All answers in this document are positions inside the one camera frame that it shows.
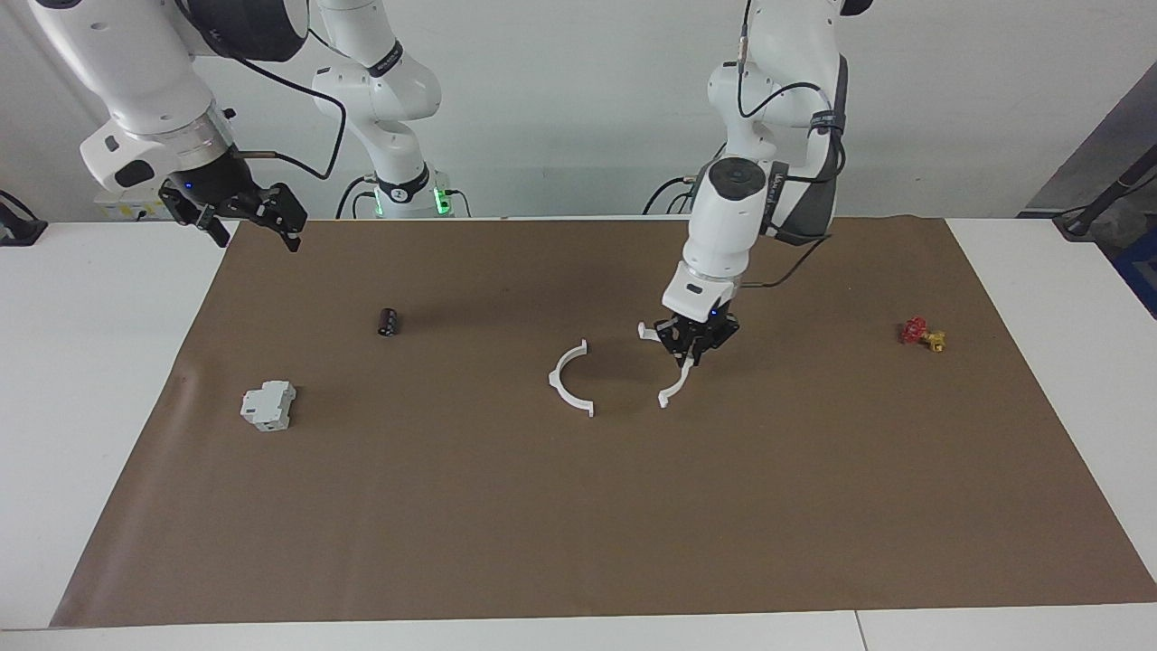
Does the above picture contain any white half-ring pipe clamp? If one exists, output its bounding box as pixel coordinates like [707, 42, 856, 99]
[548, 339, 596, 419]
[637, 321, 699, 410]

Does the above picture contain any white circuit breaker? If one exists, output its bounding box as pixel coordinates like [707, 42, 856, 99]
[240, 380, 297, 432]

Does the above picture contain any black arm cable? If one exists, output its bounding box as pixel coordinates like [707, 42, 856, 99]
[734, 0, 849, 292]
[181, 0, 349, 180]

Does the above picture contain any red-handled brass valve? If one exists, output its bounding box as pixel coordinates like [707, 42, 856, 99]
[899, 316, 947, 353]

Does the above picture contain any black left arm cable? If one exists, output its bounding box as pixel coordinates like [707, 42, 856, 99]
[734, 0, 849, 292]

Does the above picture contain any brown table mat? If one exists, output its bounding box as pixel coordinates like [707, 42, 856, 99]
[50, 215, 1157, 627]

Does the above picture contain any black base cable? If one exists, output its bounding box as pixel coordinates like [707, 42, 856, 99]
[336, 176, 375, 220]
[644, 172, 715, 216]

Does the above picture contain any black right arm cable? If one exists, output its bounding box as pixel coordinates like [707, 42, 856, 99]
[181, 0, 349, 180]

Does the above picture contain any black table clamp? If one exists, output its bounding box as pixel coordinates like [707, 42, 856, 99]
[0, 190, 48, 247]

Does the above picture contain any blue box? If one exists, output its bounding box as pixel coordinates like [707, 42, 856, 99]
[1112, 226, 1157, 319]

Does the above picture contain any white power strip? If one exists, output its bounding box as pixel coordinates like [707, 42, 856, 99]
[95, 185, 173, 221]

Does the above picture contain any black right base cable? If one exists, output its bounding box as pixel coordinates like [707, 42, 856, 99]
[336, 176, 375, 220]

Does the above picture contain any black stand leg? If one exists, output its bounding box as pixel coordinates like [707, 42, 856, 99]
[1053, 145, 1157, 238]

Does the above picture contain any black left base cable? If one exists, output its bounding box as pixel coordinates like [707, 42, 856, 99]
[644, 172, 715, 216]

